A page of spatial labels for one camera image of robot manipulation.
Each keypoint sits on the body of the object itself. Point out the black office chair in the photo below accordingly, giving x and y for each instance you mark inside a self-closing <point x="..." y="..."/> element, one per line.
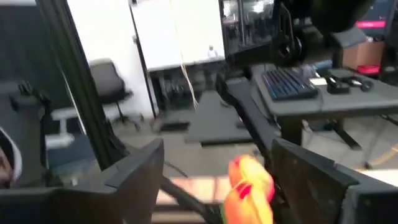
<point x="107" y="84"/>

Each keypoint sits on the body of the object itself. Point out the person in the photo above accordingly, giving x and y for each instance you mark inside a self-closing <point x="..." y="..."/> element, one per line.
<point x="7" y="161"/>

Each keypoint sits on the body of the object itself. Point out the black floor mat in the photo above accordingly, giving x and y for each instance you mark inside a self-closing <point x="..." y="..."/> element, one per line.
<point x="217" y="121"/>

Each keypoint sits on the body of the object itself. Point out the white whiteboard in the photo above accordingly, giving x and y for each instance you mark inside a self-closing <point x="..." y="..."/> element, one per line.
<point x="180" y="31"/>

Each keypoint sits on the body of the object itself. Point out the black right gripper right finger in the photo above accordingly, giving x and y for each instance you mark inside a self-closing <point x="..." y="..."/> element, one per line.
<point x="326" y="193"/>

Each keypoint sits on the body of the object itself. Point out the brown cardboard box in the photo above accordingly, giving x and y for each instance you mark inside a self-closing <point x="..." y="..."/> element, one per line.
<point x="362" y="54"/>

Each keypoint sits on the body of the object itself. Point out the grey desk top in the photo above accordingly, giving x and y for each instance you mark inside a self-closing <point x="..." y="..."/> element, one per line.
<point x="342" y="102"/>

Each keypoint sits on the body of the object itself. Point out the black metal clamp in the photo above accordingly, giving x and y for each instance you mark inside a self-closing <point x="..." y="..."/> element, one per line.
<point x="337" y="86"/>
<point x="360" y="82"/>

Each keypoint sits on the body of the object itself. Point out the red flat object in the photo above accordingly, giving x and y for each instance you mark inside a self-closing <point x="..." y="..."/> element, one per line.
<point x="368" y="69"/>

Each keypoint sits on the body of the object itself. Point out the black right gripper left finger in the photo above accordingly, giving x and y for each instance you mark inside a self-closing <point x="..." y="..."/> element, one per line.
<point x="93" y="199"/>

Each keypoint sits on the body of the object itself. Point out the white stool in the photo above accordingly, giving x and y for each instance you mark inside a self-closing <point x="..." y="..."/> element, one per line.
<point x="62" y="124"/>

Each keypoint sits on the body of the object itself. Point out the white paper note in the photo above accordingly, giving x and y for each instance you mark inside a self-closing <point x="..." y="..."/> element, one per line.
<point x="317" y="81"/>

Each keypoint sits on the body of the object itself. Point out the black glass cabinet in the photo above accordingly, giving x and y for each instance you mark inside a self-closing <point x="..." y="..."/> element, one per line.
<point x="245" y="25"/>

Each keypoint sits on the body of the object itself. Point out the black backlit keyboard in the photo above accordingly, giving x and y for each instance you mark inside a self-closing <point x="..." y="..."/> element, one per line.
<point x="289" y="84"/>

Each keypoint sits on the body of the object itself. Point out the orange artificial tulip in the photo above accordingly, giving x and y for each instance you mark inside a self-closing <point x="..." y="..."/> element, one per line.
<point x="245" y="208"/>
<point x="248" y="171"/>

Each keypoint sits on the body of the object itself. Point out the black computer monitor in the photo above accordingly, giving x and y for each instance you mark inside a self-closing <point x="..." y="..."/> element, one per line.
<point x="373" y="15"/>

